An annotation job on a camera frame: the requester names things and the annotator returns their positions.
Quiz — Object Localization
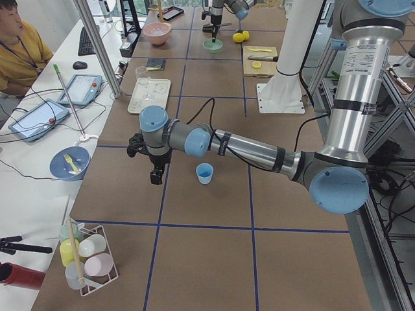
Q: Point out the yellow plastic fork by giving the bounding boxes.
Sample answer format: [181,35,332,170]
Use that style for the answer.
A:
[64,154,80,174]

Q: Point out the yellow sponge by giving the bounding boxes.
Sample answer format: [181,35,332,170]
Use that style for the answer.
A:
[146,65,161,71]

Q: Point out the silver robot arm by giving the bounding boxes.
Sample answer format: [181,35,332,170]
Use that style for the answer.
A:
[202,0,257,43]
[127,1,414,214]

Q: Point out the clear cup in rack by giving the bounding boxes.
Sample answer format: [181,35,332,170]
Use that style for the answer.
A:
[65,262,86,290]

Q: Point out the black tripod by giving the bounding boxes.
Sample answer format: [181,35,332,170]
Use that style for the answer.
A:
[1,236,53,255]

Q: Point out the black handled knife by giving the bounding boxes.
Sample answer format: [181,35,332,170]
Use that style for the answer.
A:
[248,55,278,62]

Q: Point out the red bottle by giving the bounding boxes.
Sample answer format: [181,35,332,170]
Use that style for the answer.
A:
[1,262,45,290]

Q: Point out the yellow lemon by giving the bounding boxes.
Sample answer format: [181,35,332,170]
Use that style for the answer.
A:
[242,30,250,41]
[232,32,245,43]

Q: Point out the pink bowl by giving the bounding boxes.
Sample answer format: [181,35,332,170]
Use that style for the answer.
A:
[143,22,172,45]

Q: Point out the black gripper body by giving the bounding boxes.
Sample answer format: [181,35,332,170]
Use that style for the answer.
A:
[202,6,224,25]
[126,132,172,172]

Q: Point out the person in yellow shirt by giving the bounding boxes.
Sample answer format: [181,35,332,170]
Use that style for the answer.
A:
[1,1,53,97]

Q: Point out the blue teach pendant near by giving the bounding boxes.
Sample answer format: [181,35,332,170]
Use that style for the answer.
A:
[8,98,69,142]

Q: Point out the yellow cup in rack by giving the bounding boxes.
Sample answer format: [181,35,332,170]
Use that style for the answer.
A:
[59,238,75,268]

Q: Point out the pink cup in rack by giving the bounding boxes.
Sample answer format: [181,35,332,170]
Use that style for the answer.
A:
[84,253,113,277]

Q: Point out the light blue plastic cup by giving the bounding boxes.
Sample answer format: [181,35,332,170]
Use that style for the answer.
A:
[195,163,214,185]

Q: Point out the yellow plastic knife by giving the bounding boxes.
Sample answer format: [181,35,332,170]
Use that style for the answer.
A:
[247,48,273,52]

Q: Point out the cream bear tray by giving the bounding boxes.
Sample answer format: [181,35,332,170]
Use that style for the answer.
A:
[127,78,171,115]

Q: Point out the blue teach pendant far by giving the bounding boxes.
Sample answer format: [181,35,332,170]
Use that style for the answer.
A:
[65,74,103,107]

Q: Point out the green tipped metal rod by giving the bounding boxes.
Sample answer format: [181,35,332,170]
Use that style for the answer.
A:
[53,64,86,141]

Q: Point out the black keyboard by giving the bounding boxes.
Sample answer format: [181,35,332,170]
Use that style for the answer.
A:
[78,27,95,56]

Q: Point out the white wire dish rack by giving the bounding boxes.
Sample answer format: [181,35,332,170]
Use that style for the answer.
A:
[58,218,119,297]

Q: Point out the metal tray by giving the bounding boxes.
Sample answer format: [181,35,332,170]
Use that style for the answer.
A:
[161,6,184,21]

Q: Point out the black computer mouse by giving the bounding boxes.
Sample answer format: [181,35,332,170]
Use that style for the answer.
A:
[73,61,88,70]

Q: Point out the white cup in rack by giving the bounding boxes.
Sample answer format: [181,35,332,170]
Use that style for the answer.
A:
[78,234,106,258]

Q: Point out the clear wine glass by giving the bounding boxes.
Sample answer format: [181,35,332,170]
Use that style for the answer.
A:
[135,66,153,101]

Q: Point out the aluminium frame post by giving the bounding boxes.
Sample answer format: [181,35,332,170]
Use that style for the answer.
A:
[73,0,122,98]

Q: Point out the wooden rack handle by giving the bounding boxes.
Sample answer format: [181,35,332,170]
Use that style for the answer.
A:
[66,218,85,284]

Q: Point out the blue teach pendant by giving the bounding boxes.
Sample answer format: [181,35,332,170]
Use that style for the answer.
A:
[65,74,103,107]
[8,98,69,142]

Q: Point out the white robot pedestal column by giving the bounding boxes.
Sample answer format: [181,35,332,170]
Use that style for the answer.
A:
[257,0,326,114]

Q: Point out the light green ceramic bowl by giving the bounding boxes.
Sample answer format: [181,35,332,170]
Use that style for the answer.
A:
[203,38,223,54]

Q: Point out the blue plastic bowl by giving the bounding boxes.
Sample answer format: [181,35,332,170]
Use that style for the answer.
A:
[49,146,90,181]

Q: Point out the green cup in rack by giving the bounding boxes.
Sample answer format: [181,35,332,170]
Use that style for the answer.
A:
[58,220,84,244]

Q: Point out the wooden cutting board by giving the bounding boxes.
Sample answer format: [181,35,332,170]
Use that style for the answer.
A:
[243,46,278,76]

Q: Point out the grey folded cloth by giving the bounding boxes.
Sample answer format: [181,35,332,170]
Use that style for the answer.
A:
[145,58,166,71]

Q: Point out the clear ice cubes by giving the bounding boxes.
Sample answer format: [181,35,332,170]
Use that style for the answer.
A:
[146,24,169,36]

